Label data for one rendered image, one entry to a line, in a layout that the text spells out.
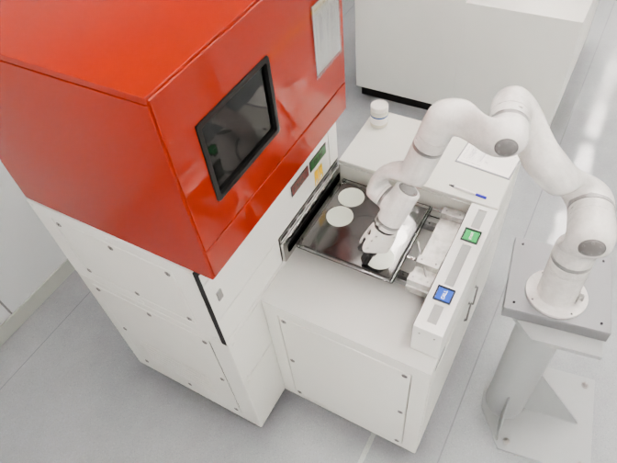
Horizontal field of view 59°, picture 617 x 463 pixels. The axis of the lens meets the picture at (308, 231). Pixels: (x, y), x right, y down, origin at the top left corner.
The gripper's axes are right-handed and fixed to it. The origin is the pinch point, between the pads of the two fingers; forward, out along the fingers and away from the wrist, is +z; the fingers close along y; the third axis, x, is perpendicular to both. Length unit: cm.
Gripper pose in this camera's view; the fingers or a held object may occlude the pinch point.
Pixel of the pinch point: (366, 257)
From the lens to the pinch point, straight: 185.8
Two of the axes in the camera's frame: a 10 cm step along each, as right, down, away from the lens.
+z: -3.3, 6.9, 6.5
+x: -2.6, -7.3, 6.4
